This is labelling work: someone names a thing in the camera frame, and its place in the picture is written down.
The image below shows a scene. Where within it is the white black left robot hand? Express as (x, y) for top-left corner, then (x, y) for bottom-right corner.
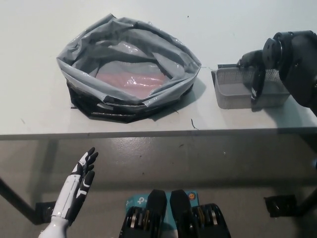
(51, 146), (100, 221)

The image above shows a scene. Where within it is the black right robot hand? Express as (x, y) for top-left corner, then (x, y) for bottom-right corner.
(236, 49), (267, 102)

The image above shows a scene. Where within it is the small grey rectangular mesh basket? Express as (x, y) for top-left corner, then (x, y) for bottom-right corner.
(211, 67), (291, 110)

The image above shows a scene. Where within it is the teal TP-Link box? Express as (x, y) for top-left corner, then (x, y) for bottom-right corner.
(123, 190), (200, 224)

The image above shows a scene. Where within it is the grey black plastic bag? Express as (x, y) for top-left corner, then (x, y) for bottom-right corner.
(56, 14), (201, 124)

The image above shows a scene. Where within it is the pink flat package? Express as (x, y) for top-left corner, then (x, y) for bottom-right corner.
(95, 73), (165, 99)

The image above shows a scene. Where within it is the black slanted table leg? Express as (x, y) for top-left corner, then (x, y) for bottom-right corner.
(0, 177), (44, 226)

